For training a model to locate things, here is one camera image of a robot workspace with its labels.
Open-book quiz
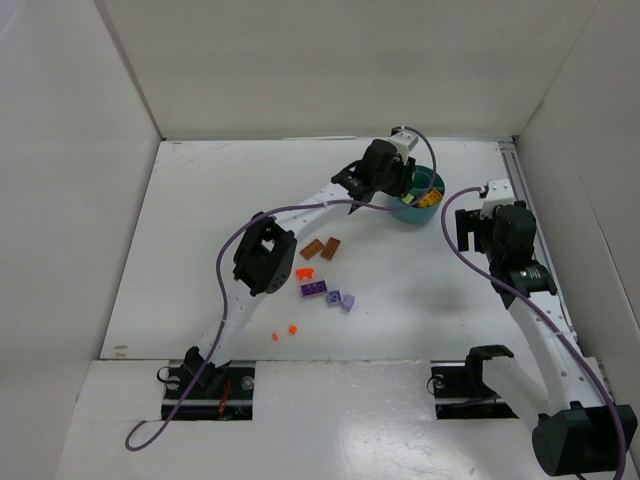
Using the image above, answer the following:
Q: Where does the yellow orange lego brick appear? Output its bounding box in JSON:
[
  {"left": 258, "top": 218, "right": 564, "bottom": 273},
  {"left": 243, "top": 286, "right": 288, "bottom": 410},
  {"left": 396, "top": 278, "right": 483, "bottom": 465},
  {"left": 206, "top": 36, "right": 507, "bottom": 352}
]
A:
[{"left": 418, "top": 189, "right": 443, "bottom": 208}]

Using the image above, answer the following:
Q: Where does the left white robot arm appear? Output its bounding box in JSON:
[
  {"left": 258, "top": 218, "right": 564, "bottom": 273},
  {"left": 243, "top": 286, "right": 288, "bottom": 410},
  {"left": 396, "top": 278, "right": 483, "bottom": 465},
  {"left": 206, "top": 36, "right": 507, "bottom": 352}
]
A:
[{"left": 182, "top": 130, "right": 418, "bottom": 395}]

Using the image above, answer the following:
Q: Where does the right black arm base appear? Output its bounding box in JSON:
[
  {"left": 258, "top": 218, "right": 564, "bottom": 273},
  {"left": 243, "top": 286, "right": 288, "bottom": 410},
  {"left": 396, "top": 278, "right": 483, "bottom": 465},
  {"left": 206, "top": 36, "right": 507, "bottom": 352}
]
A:
[{"left": 427, "top": 345, "right": 517, "bottom": 420}]

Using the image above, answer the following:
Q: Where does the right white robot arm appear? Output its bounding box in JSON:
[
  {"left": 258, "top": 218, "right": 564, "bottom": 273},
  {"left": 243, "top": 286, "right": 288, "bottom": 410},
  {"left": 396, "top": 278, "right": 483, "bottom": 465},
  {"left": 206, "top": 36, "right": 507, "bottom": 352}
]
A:
[{"left": 454, "top": 201, "right": 638, "bottom": 478}]

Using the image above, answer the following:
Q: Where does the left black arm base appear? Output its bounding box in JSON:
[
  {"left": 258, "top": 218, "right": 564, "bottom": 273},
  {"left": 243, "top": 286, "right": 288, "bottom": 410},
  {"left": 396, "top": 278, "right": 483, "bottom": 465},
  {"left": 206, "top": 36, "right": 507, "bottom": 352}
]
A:
[{"left": 156, "top": 347, "right": 255, "bottom": 421}]

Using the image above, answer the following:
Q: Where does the teal divided round container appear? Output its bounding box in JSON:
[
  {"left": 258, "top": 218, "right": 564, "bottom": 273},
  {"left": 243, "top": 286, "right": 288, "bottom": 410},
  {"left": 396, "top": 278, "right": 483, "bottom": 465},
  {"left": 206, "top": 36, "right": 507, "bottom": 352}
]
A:
[{"left": 387, "top": 165, "right": 445, "bottom": 225}]

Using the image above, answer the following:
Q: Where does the brown lego plate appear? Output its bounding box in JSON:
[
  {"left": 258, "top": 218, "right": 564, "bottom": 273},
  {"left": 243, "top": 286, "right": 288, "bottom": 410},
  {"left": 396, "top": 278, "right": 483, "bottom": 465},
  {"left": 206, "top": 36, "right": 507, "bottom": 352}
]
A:
[
  {"left": 299, "top": 239, "right": 324, "bottom": 261},
  {"left": 321, "top": 237, "right": 341, "bottom": 261}
]

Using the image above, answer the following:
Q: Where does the orange lego dish piece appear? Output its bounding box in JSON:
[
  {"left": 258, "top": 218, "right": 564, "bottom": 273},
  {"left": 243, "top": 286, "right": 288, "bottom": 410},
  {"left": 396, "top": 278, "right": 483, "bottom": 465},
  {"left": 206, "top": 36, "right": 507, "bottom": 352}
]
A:
[{"left": 295, "top": 268, "right": 314, "bottom": 281}]

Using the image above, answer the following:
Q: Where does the dark purple lego brick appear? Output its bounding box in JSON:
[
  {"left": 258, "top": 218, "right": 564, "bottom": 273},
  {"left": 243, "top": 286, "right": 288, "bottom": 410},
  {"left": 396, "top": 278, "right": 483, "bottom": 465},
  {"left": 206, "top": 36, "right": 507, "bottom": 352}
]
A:
[{"left": 300, "top": 280, "right": 328, "bottom": 298}]

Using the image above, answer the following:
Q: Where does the lavender sloped lego brick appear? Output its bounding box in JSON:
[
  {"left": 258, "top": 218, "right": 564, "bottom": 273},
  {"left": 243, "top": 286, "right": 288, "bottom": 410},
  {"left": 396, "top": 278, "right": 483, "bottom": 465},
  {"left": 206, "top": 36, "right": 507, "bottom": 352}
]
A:
[{"left": 341, "top": 294, "right": 356, "bottom": 313}]

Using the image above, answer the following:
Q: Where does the lavender square lego brick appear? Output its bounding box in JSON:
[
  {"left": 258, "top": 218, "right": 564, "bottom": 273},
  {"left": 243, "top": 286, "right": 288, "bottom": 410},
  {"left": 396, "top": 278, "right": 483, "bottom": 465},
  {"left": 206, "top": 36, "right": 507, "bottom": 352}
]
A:
[{"left": 326, "top": 290, "right": 342, "bottom": 307}]

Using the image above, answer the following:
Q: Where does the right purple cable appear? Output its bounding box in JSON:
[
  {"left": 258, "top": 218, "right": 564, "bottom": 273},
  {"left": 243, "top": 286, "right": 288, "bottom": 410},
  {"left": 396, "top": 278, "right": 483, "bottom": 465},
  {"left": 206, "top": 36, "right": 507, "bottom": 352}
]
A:
[{"left": 439, "top": 187, "right": 629, "bottom": 480}]

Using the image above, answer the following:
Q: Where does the purple cable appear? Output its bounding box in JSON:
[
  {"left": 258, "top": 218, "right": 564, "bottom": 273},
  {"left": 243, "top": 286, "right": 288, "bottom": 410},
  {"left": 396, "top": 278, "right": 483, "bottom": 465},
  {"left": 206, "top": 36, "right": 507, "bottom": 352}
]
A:
[
  {"left": 124, "top": 124, "right": 438, "bottom": 452},
  {"left": 439, "top": 187, "right": 629, "bottom": 480}
]

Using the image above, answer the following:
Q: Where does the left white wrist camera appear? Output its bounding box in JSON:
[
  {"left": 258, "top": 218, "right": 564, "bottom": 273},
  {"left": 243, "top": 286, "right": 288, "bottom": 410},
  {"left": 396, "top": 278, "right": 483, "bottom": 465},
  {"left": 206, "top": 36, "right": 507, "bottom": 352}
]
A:
[{"left": 388, "top": 126, "right": 419, "bottom": 156}]

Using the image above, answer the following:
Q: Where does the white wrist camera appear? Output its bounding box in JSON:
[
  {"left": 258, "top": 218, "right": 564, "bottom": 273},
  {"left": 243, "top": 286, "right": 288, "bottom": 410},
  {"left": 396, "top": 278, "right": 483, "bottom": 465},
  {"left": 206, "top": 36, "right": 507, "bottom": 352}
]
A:
[
  {"left": 388, "top": 126, "right": 419, "bottom": 156},
  {"left": 479, "top": 179, "right": 515, "bottom": 219}
]

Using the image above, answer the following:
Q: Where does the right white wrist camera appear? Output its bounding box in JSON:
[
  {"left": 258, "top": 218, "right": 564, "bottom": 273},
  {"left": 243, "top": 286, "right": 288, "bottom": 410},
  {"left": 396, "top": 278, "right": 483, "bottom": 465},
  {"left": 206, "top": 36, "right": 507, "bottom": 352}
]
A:
[{"left": 479, "top": 179, "right": 515, "bottom": 219}]

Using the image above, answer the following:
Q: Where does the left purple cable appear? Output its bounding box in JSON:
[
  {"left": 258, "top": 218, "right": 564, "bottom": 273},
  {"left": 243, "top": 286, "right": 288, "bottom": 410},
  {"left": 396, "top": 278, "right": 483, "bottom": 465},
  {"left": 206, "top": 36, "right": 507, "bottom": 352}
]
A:
[{"left": 124, "top": 124, "right": 438, "bottom": 452}]

